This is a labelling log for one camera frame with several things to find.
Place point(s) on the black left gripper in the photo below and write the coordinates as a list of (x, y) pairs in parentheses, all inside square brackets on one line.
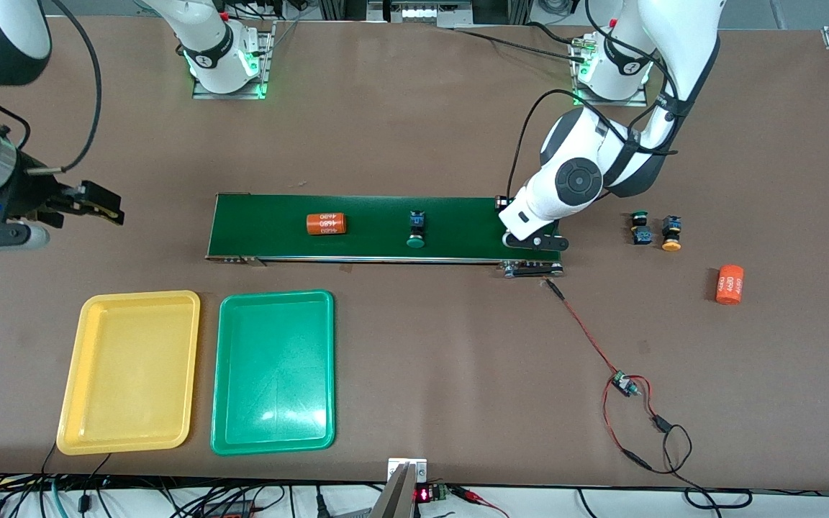
[(503, 206)]

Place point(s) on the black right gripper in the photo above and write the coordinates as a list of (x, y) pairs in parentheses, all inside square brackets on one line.
[(24, 193)]

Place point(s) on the green-capped push button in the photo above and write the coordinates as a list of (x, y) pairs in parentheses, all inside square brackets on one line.
[(417, 224), (641, 232)]

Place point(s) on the yellow-capped push button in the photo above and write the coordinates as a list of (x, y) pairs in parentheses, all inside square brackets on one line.
[(671, 232)]

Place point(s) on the orange cylinder battery cell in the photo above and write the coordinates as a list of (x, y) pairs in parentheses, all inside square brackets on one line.
[(730, 284), (327, 224)]

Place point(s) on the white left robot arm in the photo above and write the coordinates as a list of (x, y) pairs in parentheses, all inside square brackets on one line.
[(673, 29)]

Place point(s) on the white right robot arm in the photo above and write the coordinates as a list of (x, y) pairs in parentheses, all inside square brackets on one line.
[(213, 36)]

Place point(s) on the green conveyor belt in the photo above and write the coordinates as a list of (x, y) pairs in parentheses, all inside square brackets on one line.
[(263, 226)]

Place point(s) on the yellow plastic tray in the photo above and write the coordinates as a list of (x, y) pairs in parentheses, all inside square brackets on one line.
[(127, 403)]

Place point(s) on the small speed controller module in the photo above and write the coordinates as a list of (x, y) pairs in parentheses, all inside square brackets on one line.
[(625, 385)]

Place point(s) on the green plastic tray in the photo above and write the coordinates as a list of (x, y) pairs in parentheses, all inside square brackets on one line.
[(278, 403)]

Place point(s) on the red clip test leads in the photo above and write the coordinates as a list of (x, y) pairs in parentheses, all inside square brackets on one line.
[(476, 496)]

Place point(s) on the small red digit display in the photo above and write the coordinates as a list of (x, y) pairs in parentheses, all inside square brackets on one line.
[(423, 494)]

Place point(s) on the orange and black device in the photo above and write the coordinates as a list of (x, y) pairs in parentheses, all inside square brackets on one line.
[(231, 509)]

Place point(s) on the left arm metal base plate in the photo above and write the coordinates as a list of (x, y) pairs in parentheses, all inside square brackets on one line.
[(580, 92)]

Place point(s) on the metal frame with light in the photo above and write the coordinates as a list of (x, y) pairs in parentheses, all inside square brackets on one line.
[(418, 13)]

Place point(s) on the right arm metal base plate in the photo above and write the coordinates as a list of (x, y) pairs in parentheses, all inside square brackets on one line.
[(265, 72)]

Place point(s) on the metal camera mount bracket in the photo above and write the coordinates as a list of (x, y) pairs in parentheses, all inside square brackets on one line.
[(404, 496)]

